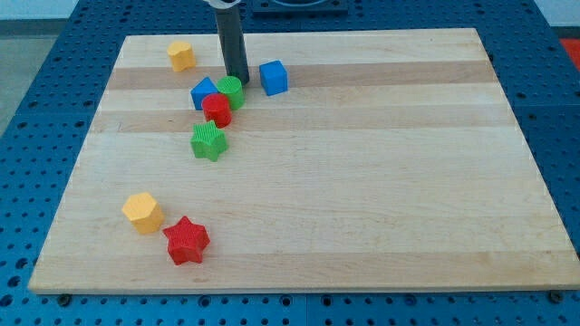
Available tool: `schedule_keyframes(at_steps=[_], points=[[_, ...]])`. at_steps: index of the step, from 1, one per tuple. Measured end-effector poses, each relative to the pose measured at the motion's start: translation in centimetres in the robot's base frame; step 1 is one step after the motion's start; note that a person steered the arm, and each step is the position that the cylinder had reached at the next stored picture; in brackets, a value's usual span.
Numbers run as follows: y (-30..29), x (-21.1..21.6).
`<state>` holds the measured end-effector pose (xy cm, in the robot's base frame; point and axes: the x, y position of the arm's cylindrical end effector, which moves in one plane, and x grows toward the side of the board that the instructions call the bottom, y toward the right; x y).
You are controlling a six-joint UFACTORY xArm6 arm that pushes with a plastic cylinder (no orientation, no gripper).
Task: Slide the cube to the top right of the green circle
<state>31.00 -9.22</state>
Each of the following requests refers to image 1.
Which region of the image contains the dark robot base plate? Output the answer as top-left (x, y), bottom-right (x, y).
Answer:
top-left (248, 0), bottom-right (349, 14)

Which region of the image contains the light wooden board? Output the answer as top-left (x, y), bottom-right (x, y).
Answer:
top-left (29, 28), bottom-right (579, 294)

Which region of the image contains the green star block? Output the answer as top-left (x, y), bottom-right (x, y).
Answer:
top-left (189, 120), bottom-right (228, 162)

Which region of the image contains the blue cube block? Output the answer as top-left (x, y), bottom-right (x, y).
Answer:
top-left (259, 60), bottom-right (288, 96)

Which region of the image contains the red star block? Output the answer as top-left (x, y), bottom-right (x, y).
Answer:
top-left (162, 216), bottom-right (210, 265)

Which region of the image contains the yellow hexagon block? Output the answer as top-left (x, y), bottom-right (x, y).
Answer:
top-left (121, 192), bottom-right (164, 235)

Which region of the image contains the yellow heart block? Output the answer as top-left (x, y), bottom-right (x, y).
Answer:
top-left (167, 41), bottom-right (197, 72)

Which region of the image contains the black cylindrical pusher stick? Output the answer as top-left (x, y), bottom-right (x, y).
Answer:
top-left (214, 1), bottom-right (249, 85)

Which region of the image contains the blue triangle block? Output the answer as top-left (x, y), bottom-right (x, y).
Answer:
top-left (189, 77), bottom-right (218, 110)

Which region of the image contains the green cylinder block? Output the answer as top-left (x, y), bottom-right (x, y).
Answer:
top-left (217, 76), bottom-right (245, 110)

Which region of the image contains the red cylinder block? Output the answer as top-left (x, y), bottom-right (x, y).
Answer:
top-left (201, 93), bottom-right (232, 129)

